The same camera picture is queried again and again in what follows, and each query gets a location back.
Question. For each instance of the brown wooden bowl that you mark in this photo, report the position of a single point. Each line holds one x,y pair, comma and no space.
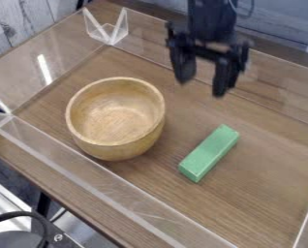
114,117

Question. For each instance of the clear acrylic corner bracket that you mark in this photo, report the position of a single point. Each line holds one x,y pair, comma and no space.
106,33

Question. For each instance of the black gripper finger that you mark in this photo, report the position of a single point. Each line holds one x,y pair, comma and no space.
226,71
184,65

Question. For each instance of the green rectangular block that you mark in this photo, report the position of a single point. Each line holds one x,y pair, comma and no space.
208,153

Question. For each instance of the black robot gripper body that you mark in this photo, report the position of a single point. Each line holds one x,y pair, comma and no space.
208,32

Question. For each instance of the black metal table bracket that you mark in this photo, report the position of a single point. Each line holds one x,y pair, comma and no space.
53,237

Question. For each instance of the clear acrylic tray wall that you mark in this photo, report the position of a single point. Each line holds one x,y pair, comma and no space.
141,211

